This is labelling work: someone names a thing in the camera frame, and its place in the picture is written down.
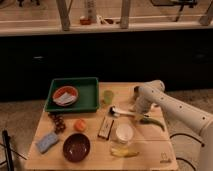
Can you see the brown white box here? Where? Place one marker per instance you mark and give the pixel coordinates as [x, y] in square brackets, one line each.
[105, 128]

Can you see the orange fruit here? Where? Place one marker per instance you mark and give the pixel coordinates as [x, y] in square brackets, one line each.
[80, 125]

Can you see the white crumpled cloth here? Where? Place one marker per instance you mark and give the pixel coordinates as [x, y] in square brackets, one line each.
[65, 98]

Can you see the white bottle on shelf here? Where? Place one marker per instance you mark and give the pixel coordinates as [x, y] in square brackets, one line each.
[91, 10]

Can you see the green plastic cup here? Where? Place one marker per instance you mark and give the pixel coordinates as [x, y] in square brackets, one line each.
[108, 96]

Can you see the red bowl on shelf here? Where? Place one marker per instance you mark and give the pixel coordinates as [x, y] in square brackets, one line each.
[85, 21]

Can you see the bunch of dark grapes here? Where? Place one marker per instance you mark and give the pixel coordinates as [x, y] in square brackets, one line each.
[59, 125]

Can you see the orange plate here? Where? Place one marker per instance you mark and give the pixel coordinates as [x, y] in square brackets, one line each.
[61, 90]

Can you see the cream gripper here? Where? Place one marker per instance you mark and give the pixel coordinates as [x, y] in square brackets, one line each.
[138, 117]

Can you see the blue sponge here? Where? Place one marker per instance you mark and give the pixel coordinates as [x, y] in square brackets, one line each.
[47, 142]

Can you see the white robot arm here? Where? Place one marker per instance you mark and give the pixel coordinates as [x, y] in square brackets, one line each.
[200, 121]

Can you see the white handled dish brush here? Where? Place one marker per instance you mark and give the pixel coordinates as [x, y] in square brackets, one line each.
[115, 111]

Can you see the purple bowl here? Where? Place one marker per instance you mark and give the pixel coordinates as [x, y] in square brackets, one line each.
[76, 147]

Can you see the green plastic tray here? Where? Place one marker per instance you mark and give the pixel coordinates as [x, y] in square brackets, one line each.
[88, 95]

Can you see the black stand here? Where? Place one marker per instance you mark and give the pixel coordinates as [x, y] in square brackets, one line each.
[8, 155]

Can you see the yellow banana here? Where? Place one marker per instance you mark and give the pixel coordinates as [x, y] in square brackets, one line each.
[123, 152]

